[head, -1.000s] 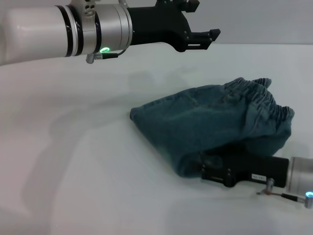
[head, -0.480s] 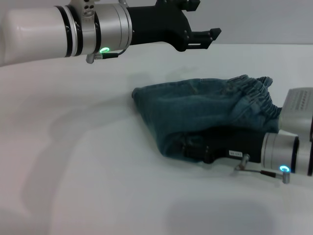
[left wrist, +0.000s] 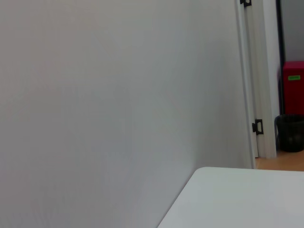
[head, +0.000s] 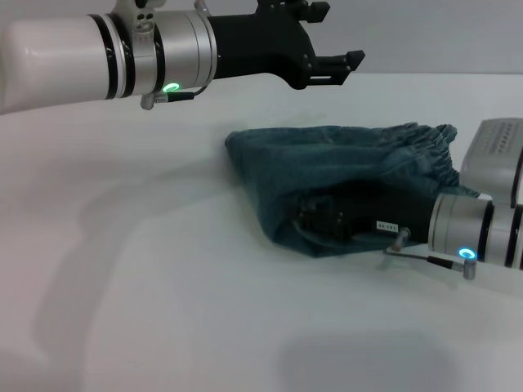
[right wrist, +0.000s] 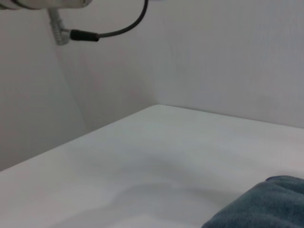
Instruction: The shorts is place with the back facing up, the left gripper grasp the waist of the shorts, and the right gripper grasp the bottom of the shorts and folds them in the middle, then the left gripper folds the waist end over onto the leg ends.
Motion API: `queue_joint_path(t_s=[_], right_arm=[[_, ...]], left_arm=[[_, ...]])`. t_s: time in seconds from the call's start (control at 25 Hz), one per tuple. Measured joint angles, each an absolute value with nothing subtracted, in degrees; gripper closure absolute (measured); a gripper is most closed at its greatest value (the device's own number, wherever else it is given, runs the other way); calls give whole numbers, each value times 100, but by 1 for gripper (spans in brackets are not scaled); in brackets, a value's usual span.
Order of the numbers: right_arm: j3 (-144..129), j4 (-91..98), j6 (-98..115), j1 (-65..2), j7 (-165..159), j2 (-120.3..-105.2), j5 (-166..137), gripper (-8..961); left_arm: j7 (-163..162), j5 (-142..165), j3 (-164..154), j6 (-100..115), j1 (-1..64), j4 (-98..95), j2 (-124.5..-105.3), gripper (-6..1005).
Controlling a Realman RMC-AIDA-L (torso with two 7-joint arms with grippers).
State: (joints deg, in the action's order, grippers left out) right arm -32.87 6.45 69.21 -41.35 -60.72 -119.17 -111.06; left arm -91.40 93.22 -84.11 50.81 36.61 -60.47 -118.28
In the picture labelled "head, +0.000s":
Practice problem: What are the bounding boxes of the blue denim shorts with cartoon patch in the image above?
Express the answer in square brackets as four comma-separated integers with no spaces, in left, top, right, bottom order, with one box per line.
[224,121,484,259]

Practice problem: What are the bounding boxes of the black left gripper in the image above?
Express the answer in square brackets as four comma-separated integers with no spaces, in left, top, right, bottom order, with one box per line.
[207,0,366,91]

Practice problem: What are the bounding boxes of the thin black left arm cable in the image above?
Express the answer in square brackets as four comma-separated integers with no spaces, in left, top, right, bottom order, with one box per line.
[140,83,212,110]

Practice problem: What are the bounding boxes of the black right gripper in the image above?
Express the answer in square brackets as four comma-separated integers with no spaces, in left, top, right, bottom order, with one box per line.
[292,191,440,248]

